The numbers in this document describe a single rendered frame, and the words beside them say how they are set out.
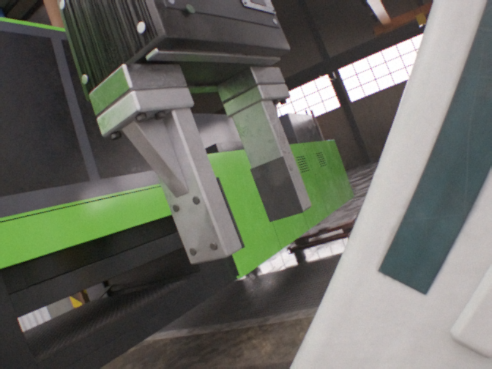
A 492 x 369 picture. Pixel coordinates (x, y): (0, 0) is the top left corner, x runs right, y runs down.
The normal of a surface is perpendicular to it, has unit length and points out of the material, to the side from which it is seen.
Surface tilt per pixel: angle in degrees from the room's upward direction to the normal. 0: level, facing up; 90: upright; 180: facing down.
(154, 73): 90
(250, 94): 90
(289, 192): 90
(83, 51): 90
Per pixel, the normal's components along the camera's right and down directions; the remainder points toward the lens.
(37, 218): 0.82, -0.29
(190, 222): -0.57, 0.23
